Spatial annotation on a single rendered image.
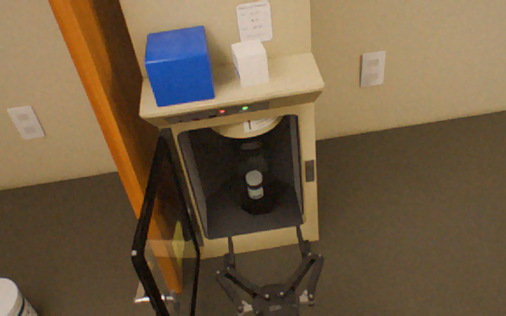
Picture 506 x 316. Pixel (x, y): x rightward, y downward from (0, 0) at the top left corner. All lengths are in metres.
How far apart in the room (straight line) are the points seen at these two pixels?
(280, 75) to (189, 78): 0.17
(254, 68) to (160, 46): 0.16
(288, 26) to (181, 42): 0.20
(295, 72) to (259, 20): 0.11
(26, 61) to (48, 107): 0.15
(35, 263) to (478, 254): 1.16
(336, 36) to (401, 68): 0.25
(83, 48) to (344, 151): 0.96
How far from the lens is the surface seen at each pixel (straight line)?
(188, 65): 0.82
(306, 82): 0.87
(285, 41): 0.93
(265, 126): 1.07
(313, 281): 0.91
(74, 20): 0.82
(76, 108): 1.56
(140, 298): 0.98
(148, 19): 0.90
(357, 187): 1.47
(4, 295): 1.28
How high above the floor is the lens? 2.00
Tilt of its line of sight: 42 degrees down
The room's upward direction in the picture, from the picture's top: 8 degrees counter-clockwise
